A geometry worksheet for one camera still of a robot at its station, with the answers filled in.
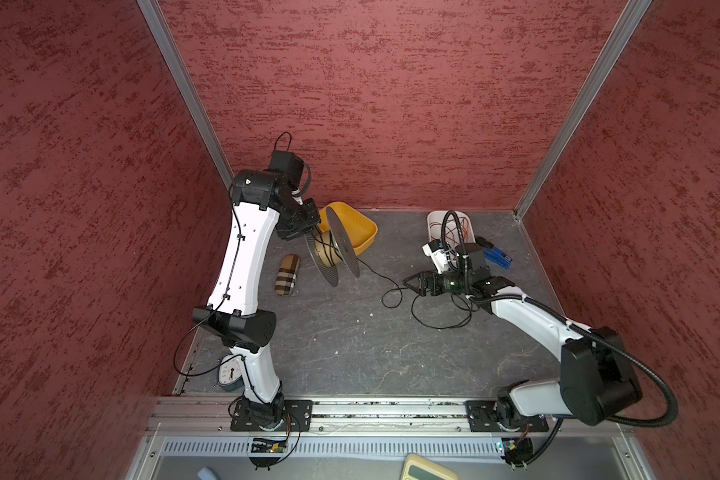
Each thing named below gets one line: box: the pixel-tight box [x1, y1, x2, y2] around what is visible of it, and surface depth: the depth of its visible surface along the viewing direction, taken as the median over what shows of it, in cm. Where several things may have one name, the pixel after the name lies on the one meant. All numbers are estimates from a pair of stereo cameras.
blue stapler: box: [482, 243, 513, 269], surface depth 106 cm
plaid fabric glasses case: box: [274, 254, 301, 297], surface depth 99 cm
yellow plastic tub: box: [318, 202, 378, 256], surface depth 117 cm
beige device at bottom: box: [400, 453, 459, 480], surface depth 67 cm
